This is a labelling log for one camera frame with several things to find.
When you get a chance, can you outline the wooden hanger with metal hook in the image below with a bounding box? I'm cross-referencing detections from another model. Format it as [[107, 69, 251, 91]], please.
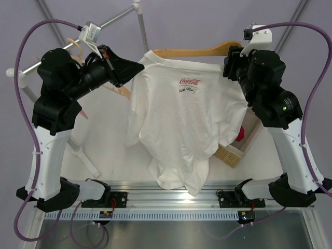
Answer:
[[153, 40, 243, 59]]

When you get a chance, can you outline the white cable duct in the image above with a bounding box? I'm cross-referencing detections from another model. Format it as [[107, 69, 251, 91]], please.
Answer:
[[44, 210, 241, 221]]

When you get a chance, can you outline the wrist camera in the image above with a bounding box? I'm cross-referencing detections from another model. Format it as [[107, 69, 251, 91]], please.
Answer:
[[240, 23, 272, 57], [78, 21, 103, 59]]

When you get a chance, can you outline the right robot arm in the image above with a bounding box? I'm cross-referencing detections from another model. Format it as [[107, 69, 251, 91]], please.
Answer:
[[223, 46, 331, 208]]

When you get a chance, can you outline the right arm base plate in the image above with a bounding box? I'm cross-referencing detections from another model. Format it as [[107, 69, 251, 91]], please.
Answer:
[[216, 189, 266, 209]]

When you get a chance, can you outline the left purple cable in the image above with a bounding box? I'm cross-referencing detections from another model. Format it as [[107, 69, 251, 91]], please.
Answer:
[[13, 20, 111, 246]]

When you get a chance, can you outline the pink hanger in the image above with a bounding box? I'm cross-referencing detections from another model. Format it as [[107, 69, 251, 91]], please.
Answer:
[[80, 109, 89, 120]]

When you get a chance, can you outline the pink cloth in basket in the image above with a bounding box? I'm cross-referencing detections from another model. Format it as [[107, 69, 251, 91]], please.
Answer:
[[236, 126, 245, 142]]

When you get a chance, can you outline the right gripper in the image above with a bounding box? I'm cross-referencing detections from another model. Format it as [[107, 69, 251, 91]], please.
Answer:
[[224, 45, 261, 103]]

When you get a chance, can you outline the clothes rack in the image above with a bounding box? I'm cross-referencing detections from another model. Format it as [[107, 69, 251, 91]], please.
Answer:
[[18, 1, 149, 178]]

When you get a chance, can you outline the aluminium rail frame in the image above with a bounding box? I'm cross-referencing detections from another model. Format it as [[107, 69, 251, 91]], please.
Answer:
[[33, 72, 314, 211]]

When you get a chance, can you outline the wicker basket with liner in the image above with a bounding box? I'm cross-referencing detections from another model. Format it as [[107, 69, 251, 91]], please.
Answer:
[[214, 107, 262, 168]]

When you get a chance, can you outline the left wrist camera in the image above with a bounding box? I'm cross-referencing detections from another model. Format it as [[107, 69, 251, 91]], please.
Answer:
[[78, 21, 103, 59]]

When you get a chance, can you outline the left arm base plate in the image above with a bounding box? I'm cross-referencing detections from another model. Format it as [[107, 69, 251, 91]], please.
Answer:
[[81, 191, 128, 209]]

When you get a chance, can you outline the light wooden hanger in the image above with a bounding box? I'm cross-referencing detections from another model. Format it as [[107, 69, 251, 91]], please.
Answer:
[[66, 38, 131, 100]]

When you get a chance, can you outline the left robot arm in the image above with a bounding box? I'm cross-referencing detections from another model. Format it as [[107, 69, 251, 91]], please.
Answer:
[[16, 45, 144, 213]]

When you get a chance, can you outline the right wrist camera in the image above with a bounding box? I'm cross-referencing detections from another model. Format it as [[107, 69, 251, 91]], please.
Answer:
[[240, 23, 272, 57]]

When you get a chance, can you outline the white printed t shirt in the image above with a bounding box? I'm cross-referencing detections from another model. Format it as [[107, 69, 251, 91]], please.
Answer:
[[126, 51, 247, 196]]

